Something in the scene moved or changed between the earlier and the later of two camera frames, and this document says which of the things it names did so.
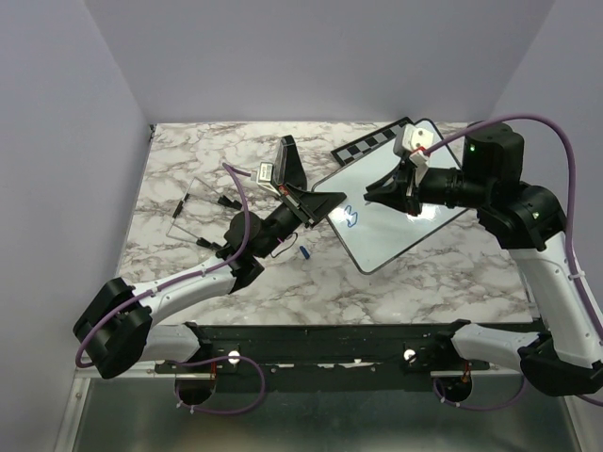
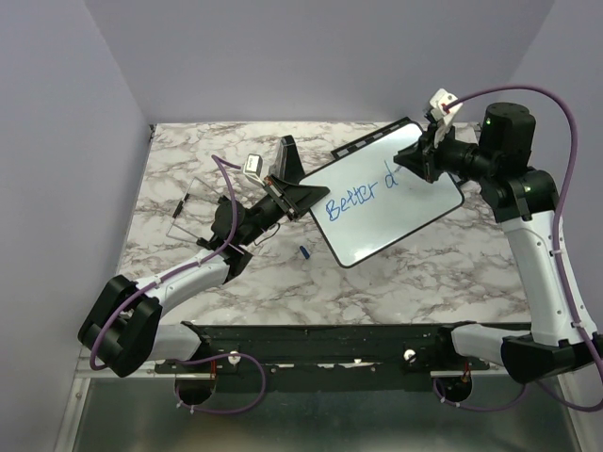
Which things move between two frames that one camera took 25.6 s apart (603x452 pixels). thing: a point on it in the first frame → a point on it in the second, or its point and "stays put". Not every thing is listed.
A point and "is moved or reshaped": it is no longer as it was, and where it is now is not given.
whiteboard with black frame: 377,235 is moved or reshaped
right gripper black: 409,197 → 422,156
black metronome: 288,166 stays put
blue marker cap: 304,252 stays put
